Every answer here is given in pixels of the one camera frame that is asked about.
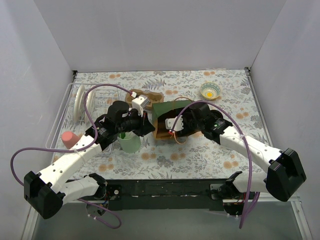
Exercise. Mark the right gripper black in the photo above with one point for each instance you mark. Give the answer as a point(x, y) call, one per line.
point(162, 122)

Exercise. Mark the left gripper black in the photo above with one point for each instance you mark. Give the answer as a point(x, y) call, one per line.
point(144, 124)

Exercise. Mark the green paper bag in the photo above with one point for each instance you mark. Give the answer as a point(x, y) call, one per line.
point(163, 117)

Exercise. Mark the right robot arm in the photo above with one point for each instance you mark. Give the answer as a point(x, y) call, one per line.
point(271, 170)

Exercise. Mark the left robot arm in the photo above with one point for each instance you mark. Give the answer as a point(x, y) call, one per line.
point(48, 190)

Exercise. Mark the green utensil cup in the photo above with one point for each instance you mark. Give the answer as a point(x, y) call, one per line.
point(130, 146)

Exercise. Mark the brown cardboard cup carrier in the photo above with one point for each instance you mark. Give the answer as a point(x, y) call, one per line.
point(154, 97)

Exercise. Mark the yellow patterned ceramic bowl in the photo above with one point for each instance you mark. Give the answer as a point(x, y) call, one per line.
point(210, 90)

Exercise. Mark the floral tablecloth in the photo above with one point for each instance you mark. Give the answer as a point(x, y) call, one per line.
point(198, 158)

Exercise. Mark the white plate right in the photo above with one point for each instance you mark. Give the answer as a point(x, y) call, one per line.
point(90, 101)

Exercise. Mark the white plate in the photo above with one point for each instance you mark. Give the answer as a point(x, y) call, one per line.
point(78, 107)
point(90, 101)

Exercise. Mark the white plate left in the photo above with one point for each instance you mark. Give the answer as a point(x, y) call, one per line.
point(78, 107)

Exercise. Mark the pink cup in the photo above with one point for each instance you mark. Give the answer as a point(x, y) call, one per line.
point(69, 139)

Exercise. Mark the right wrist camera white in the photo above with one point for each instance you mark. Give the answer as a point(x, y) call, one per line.
point(175, 125)

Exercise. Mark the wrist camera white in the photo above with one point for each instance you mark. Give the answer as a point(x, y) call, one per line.
point(175, 125)
point(139, 102)

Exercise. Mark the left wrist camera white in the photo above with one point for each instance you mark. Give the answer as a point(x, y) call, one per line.
point(139, 102)

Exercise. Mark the white wire dish rack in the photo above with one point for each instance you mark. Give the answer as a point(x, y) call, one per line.
point(71, 115)

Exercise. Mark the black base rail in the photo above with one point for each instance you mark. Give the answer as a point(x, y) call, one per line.
point(163, 194)

